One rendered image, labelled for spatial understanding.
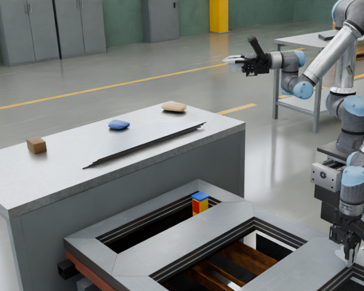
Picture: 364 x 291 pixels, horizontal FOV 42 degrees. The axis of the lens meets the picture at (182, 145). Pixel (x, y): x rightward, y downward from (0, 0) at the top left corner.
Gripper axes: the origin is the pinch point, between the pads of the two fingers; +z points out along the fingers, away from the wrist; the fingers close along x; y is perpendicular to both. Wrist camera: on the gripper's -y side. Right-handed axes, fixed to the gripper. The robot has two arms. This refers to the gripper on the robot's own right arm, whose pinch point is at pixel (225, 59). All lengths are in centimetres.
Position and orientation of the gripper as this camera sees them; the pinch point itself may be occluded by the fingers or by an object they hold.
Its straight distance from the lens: 208.9
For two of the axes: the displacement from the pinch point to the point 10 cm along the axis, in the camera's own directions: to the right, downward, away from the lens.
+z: -9.8, 1.0, -1.4
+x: -1.7, -4.8, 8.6
